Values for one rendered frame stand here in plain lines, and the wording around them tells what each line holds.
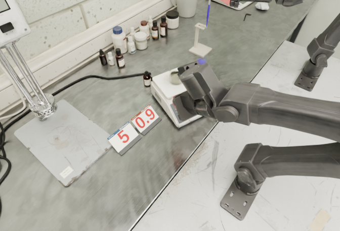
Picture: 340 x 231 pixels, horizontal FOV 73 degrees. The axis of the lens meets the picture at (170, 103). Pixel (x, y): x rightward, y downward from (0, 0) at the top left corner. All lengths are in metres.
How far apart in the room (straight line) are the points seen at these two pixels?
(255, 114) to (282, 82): 0.61
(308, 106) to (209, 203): 0.39
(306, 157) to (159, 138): 0.44
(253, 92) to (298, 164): 0.17
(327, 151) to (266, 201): 0.28
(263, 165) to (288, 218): 0.21
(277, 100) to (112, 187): 0.50
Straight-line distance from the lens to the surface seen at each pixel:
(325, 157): 0.51
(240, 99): 0.46
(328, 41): 1.03
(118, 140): 0.77
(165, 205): 0.69
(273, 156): 0.57
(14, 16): 0.53
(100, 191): 0.73
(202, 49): 1.13
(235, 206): 0.70
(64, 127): 0.87
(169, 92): 0.79
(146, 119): 0.81
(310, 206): 0.78
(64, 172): 0.78
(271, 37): 1.32
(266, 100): 0.46
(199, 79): 0.49
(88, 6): 1.10
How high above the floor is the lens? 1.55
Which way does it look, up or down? 48 degrees down
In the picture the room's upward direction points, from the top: straight up
